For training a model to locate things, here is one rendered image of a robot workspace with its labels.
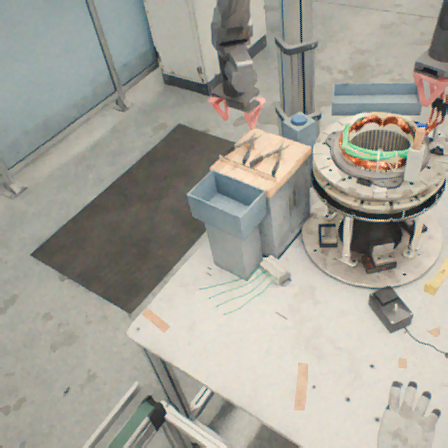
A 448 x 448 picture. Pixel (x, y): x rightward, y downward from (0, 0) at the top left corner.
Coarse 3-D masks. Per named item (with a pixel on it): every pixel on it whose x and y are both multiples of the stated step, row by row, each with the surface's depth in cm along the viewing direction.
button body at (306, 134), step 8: (288, 120) 145; (312, 120) 144; (288, 128) 144; (296, 128) 142; (304, 128) 142; (312, 128) 144; (288, 136) 147; (296, 136) 143; (304, 136) 144; (312, 136) 146; (304, 144) 146; (312, 144) 148; (312, 152) 150; (312, 160) 153
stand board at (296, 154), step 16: (256, 144) 134; (272, 144) 133; (240, 160) 130; (272, 160) 128; (288, 160) 128; (304, 160) 130; (240, 176) 126; (256, 176) 125; (288, 176) 126; (272, 192) 122
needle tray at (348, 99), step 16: (336, 96) 152; (352, 96) 151; (368, 96) 150; (384, 96) 149; (400, 96) 148; (416, 96) 147; (336, 112) 145; (352, 112) 144; (368, 112) 143; (384, 112) 142; (400, 112) 141; (416, 112) 140
